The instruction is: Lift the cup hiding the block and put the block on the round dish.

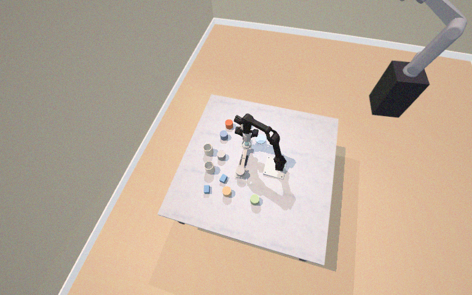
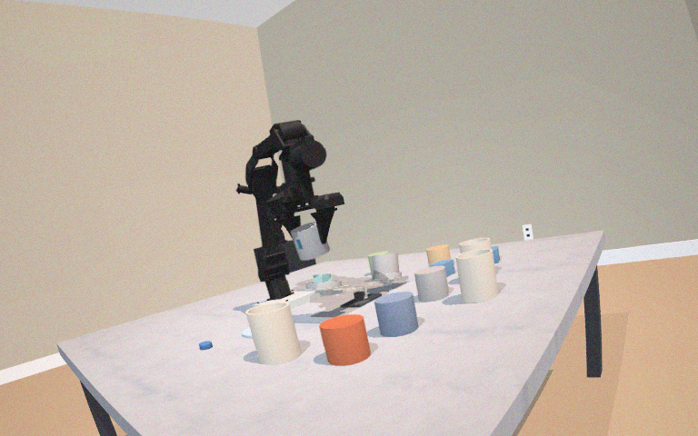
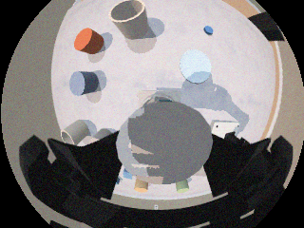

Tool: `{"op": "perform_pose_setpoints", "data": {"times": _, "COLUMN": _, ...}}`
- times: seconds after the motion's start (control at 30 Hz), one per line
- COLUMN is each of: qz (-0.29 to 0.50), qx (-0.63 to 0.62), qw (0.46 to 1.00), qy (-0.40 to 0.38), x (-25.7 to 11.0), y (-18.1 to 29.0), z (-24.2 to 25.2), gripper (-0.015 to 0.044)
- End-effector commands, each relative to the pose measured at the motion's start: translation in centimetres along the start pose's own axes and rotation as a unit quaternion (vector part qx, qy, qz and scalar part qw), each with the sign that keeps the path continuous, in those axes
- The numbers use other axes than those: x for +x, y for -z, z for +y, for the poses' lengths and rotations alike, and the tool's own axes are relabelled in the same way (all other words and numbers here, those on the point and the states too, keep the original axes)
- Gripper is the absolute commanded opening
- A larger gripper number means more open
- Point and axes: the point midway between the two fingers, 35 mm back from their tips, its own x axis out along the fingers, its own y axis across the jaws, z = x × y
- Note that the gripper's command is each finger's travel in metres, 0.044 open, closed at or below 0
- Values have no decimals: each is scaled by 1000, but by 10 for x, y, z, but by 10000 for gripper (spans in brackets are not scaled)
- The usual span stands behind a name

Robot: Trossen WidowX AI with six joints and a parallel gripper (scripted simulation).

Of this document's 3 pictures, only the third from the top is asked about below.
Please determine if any orange cylinder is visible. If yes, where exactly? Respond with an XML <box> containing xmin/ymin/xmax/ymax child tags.
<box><xmin>73</xmin><ymin>28</ymin><xmax>104</xmax><ymax>54</ymax></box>
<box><xmin>134</xmin><ymin>179</ymin><xmax>148</xmax><ymax>193</ymax></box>

